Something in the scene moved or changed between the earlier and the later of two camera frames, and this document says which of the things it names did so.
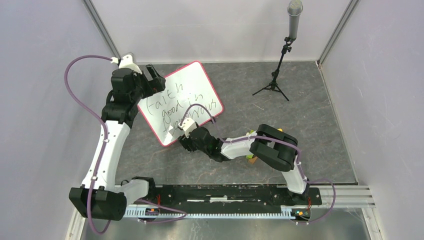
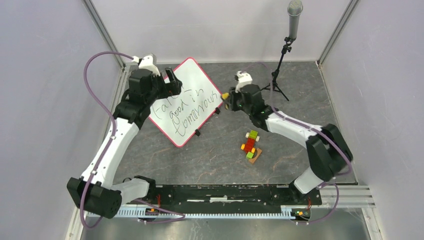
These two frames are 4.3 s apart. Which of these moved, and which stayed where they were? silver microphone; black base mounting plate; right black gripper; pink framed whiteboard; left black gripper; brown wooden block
Moved: right black gripper; left black gripper
Stayed: silver microphone; brown wooden block; black base mounting plate; pink framed whiteboard
